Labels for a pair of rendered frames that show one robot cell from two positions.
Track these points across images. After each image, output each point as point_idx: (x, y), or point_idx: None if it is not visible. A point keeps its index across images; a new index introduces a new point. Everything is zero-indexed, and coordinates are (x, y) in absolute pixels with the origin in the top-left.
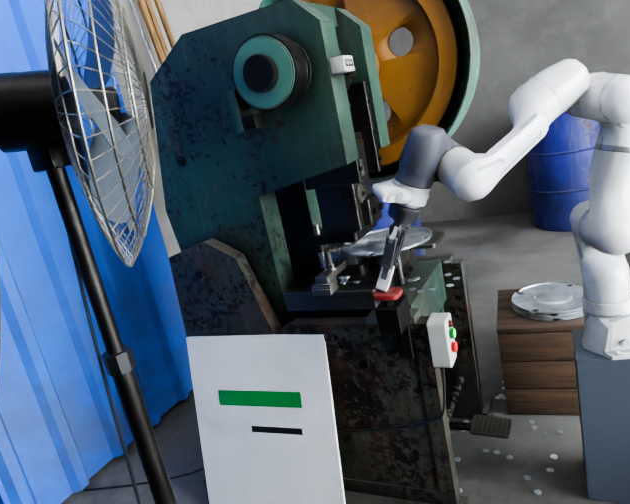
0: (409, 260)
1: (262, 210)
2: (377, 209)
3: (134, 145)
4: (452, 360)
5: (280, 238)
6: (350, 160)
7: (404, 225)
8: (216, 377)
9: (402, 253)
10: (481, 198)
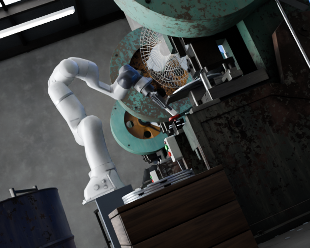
0: (206, 101)
1: (225, 51)
2: (187, 70)
3: (156, 69)
4: (172, 159)
5: (235, 64)
6: (170, 51)
7: (150, 95)
8: None
9: (190, 98)
10: (119, 99)
